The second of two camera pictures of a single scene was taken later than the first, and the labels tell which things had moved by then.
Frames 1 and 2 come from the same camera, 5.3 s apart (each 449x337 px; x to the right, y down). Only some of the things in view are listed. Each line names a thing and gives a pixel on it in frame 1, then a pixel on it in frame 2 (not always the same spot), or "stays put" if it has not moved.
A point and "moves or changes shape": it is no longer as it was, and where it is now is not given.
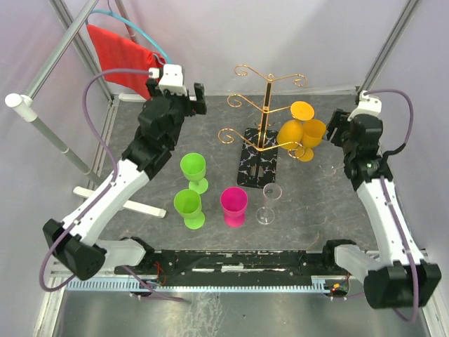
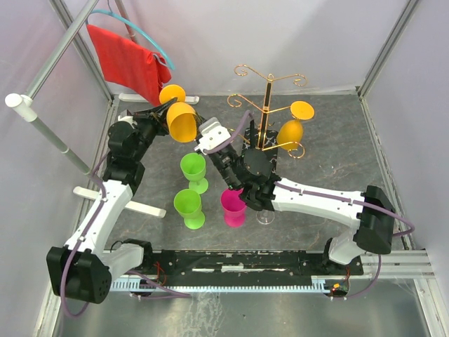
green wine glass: [193, 166] stays put
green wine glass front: [188, 203] stays put
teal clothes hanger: [130, 25] stays put
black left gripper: [195, 107] to [156, 116]
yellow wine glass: [313, 130] moves or changes shape
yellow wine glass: [292, 130] stays put
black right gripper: [340, 122] to [200, 117]
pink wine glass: [234, 201] stays put
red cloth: [116, 53] stays put
